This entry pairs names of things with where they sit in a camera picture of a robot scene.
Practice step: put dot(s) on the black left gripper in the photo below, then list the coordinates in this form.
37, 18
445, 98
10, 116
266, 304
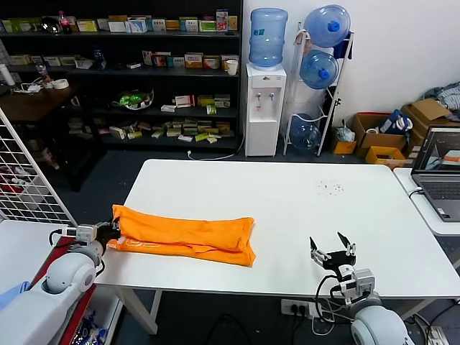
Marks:
106, 233

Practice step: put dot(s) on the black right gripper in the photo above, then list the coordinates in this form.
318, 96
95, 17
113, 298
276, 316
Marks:
338, 259

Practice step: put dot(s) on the orange t-shirt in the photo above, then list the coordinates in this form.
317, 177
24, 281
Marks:
187, 233

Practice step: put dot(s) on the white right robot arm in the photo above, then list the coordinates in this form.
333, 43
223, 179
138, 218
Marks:
377, 323

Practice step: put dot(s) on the pile of grey clothes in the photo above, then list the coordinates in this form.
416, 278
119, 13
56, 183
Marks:
448, 97

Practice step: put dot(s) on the white power strip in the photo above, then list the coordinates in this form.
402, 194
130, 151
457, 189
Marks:
293, 307
435, 336

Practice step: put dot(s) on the red framed white cart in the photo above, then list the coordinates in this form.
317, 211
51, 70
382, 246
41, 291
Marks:
21, 244

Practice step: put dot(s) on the light green flat box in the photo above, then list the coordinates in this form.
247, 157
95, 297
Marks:
135, 135

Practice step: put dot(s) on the beige tilted box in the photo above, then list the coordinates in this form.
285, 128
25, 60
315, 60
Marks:
118, 133

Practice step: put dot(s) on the blue snack packets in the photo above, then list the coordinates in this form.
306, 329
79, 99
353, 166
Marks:
91, 328

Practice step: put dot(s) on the cream flat box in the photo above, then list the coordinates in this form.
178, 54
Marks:
158, 134

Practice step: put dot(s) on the small yellow box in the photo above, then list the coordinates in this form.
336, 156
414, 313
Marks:
344, 147

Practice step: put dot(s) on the yellow cardboard box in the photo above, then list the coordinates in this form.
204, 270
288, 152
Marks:
385, 158

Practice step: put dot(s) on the clear plastic bag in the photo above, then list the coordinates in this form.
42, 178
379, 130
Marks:
345, 133

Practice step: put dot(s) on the light blue cloth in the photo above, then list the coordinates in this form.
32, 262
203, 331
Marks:
10, 291

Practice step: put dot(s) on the bright green flat box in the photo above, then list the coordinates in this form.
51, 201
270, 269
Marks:
202, 138

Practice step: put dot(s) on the grey laptop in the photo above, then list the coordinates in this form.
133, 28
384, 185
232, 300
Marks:
437, 179

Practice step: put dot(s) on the open red-edged cardboard box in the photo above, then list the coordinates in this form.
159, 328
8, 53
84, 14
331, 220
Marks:
364, 125

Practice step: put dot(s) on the pale yellow flat box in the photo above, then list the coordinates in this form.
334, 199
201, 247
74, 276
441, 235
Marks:
214, 139

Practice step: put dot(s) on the blue bag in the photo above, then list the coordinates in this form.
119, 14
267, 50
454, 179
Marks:
394, 122

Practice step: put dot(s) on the wide red white box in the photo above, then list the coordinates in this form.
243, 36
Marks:
186, 101

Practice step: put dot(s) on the brown wooden desk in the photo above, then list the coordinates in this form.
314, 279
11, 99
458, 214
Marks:
40, 104

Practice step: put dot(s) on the black shelving unit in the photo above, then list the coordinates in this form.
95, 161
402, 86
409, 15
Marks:
119, 82

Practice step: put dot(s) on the white metal jug rack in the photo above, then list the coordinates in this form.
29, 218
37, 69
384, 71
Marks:
294, 108

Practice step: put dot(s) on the white water dispenser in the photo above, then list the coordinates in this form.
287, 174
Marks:
265, 115

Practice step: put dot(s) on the small green box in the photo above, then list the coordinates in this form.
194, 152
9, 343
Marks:
212, 110

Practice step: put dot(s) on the white power adapter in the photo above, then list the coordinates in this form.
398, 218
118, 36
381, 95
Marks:
32, 88

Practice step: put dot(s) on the small white flat box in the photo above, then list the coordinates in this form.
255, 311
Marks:
134, 66

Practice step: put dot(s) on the green beige box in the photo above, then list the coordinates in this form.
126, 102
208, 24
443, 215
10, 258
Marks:
223, 101

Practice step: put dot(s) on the white open box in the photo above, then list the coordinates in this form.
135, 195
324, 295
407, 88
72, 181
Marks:
83, 64

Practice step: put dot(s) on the big brown cardboard box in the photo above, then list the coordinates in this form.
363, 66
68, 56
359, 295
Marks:
428, 111

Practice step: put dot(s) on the white red upright box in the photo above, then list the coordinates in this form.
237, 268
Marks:
147, 58

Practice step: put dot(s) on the orange dark medicine box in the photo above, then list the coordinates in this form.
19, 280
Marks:
161, 61

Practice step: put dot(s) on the beige medicine box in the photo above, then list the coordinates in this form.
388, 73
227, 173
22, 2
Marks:
68, 60
52, 62
19, 60

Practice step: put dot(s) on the white teal medicine box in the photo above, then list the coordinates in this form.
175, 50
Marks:
179, 63

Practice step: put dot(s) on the yellow white medicine box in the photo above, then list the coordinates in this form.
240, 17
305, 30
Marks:
194, 62

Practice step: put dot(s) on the white cylindrical bottle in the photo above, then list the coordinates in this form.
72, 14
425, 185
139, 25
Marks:
6, 75

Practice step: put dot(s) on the red white medicine box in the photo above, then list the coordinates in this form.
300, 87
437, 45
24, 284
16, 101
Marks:
212, 63

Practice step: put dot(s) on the white paper cup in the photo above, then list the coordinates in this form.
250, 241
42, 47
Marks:
232, 68

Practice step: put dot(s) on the dark blue hanging cloth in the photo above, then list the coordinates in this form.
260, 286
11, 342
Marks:
344, 48

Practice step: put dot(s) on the blue white medicine box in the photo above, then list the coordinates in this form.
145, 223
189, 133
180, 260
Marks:
137, 26

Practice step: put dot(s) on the yellow green medicine box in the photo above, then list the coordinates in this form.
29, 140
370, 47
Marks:
87, 26

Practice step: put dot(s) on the cola bottle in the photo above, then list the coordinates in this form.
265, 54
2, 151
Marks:
65, 23

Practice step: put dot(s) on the beige hanging cloth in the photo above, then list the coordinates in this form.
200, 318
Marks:
302, 39

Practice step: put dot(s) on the shiny black bowl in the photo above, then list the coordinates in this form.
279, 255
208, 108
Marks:
50, 26

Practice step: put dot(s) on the labelled blue water jug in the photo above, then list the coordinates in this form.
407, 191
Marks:
268, 39

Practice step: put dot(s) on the long green medicine box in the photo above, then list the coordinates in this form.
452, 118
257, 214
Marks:
24, 26

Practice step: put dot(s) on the colourful tall carton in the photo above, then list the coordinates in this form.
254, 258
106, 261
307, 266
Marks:
222, 21

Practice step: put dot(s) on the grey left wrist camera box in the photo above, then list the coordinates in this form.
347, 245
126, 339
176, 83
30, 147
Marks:
86, 232

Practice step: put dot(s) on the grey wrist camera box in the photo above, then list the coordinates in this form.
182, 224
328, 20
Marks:
361, 282
86, 232

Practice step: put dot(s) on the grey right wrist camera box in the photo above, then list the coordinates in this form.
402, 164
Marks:
361, 282

